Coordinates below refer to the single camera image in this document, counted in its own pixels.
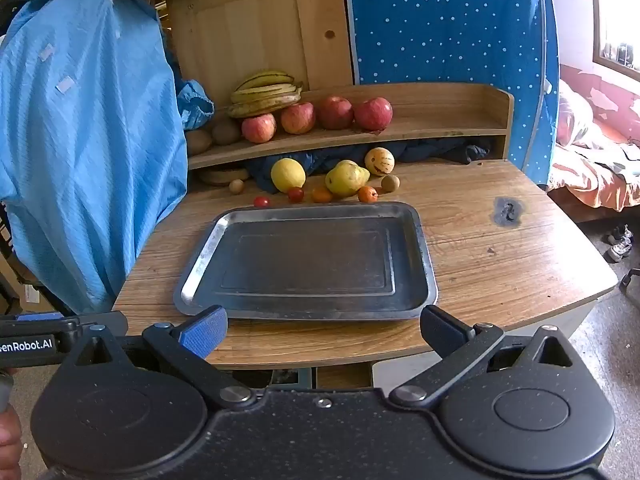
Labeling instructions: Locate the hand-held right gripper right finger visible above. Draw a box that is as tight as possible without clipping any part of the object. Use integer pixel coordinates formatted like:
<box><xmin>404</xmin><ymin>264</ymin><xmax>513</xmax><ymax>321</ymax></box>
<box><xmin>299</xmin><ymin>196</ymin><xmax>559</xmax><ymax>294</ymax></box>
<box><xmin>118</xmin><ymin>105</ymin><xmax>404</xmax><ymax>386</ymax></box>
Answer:
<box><xmin>390</xmin><ymin>305</ymin><xmax>591</xmax><ymax>408</ymax></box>

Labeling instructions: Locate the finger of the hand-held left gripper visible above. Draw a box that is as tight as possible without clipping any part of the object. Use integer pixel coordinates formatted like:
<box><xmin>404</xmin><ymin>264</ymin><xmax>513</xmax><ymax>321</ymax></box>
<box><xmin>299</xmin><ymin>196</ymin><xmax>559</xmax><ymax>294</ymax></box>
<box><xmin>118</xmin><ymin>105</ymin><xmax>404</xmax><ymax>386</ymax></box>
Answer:
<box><xmin>17</xmin><ymin>310</ymin><xmax>129</xmax><ymax>335</ymax></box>

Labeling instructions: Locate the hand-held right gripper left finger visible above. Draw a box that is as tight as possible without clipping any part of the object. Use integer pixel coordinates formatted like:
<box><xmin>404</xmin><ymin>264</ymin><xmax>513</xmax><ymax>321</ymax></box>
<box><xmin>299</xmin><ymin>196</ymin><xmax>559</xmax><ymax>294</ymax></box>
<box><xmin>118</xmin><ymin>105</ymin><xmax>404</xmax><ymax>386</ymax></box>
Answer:
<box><xmin>57</xmin><ymin>305</ymin><xmax>256</xmax><ymax>408</ymax></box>

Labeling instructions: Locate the metal tray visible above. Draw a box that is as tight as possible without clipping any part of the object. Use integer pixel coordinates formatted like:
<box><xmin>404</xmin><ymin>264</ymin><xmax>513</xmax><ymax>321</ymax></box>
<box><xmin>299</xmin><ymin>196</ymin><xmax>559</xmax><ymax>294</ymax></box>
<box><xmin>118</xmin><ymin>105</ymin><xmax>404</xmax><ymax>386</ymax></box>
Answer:
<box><xmin>173</xmin><ymin>201</ymin><xmax>439</xmax><ymax>322</ymax></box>

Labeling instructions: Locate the yellow lemon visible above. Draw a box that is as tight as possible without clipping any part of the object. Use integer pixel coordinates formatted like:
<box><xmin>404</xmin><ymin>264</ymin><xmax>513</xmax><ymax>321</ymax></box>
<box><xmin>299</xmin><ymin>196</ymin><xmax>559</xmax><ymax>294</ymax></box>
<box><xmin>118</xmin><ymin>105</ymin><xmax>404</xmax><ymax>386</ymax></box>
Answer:
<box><xmin>270</xmin><ymin>158</ymin><xmax>307</xmax><ymax>194</ymax></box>

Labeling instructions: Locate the yellow-green pear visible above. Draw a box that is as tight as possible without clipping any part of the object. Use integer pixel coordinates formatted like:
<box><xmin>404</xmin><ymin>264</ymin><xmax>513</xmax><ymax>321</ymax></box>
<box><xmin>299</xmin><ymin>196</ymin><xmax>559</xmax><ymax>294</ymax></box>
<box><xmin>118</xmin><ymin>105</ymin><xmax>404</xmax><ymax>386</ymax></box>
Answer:
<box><xmin>325</xmin><ymin>160</ymin><xmax>371</xmax><ymax>197</ymax></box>

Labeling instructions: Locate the large striped pepino melon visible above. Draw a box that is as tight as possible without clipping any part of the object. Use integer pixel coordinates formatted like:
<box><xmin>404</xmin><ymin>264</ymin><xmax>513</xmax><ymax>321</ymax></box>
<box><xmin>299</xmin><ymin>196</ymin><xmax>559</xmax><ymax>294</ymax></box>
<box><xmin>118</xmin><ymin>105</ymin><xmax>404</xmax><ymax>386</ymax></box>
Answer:
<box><xmin>364</xmin><ymin>147</ymin><xmax>396</xmax><ymax>177</ymax></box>

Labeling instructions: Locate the person's left hand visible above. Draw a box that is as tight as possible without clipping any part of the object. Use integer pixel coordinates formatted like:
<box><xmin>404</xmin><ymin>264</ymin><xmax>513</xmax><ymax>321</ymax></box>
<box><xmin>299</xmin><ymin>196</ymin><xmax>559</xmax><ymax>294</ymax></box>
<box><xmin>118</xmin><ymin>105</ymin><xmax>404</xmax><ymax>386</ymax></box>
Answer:
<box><xmin>0</xmin><ymin>406</ymin><xmax>24</xmax><ymax>480</ymax></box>

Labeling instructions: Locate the round flatbread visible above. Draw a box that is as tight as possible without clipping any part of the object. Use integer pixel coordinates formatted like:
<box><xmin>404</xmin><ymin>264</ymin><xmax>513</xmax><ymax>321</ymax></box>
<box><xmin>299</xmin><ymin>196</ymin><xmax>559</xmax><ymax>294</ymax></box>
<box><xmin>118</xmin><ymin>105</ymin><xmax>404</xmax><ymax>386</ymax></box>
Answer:
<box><xmin>197</xmin><ymin>167</ymin><xmax>250</xmax><ymax>187</ymax></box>

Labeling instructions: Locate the light blue garment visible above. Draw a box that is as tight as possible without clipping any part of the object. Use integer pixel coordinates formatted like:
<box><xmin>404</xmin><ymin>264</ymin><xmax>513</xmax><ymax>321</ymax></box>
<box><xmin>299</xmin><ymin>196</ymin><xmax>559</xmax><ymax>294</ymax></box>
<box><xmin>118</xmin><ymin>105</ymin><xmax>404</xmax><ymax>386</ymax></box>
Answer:
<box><xmin>0</xmin><ymin>0</ymin><xmax>189</xmax><ymax>316</ymax></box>

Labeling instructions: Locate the office chair base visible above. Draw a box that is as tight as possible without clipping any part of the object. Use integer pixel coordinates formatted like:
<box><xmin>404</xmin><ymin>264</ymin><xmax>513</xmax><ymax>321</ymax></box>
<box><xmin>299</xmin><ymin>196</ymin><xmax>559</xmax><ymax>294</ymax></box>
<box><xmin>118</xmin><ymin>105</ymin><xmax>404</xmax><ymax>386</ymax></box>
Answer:
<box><xmin>618</xmin><ymin>267</ymin><xmax>640</xmax><ymax>296</ymax></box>

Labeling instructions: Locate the dark blue jacket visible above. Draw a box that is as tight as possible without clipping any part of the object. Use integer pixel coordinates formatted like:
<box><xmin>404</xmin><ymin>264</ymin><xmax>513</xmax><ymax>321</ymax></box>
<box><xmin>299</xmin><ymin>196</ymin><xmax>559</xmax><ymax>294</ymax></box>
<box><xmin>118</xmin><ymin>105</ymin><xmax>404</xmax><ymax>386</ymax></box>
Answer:
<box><xmin>245</xmin><ymin>137</ymin><xmax>493</xmax><ymax>193</ymax></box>

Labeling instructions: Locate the red apple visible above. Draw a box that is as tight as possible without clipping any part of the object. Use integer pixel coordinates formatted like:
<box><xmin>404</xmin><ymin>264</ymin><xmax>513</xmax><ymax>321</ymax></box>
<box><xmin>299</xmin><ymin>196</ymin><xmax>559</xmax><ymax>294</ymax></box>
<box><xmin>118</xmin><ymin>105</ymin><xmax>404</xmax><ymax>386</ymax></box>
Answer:
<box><xmin>280</xmin><ymin>102</ymin><xmax>317</xmax><ymax>135</ymax></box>
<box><xmin>354</xmin><ymin>97</ymin><xmax>394</xmax><ymax>131</ymax></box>
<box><xmin>241</xmin><ymin>113</ymin><xmax>277</xmax><ymax>144</ymax></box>
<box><xmin>317</xmin><ymin>95</ymin><xmax>355</xmax><ymax>131</ymax></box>

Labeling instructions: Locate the curved wooden shelf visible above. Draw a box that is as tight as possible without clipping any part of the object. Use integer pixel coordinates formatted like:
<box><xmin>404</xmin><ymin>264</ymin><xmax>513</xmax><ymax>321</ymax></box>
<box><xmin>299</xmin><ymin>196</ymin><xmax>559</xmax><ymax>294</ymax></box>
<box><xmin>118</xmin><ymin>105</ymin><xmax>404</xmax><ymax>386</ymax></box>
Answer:
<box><xmin>186</xmin><ymin>82</ymin><xmax>515</xmax><ymax>171</ymax></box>

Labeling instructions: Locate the banana bunch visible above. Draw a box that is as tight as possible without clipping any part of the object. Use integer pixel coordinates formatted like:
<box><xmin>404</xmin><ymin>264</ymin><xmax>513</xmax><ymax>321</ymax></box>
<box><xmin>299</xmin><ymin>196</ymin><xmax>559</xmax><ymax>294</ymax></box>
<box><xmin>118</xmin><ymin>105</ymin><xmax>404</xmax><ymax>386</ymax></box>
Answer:
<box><xmin>227</xmin><ymin>70</ymin><xmax>304</xmax><ymax>119</ymax></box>

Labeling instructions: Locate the pink pillow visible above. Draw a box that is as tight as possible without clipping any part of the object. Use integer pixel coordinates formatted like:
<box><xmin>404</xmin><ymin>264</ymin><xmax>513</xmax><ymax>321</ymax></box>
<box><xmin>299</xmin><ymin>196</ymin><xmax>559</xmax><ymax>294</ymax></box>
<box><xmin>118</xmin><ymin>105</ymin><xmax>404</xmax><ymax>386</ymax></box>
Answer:
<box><xmin>556</xmin><ymin>79</ymin><xmax>597</xmax><ymax>150</ymax></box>

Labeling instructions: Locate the wooden board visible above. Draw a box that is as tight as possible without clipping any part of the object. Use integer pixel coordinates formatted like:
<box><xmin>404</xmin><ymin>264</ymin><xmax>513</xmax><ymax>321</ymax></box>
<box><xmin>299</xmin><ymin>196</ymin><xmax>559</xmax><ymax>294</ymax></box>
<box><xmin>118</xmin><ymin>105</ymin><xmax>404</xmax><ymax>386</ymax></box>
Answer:
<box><xmin>164</xmin><ymin>0</ymin><xmax>355</xmax><ymax>96</ymax></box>

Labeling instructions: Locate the window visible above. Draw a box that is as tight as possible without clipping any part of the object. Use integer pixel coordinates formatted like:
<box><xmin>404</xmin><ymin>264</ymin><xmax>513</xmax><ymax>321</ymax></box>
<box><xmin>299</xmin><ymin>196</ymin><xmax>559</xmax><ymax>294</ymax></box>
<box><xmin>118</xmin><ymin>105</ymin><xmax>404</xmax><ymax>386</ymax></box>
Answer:
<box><xmin>587</xmin><ymin>0</ymin><xmax>640</xmax><ymax>81</ymax></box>

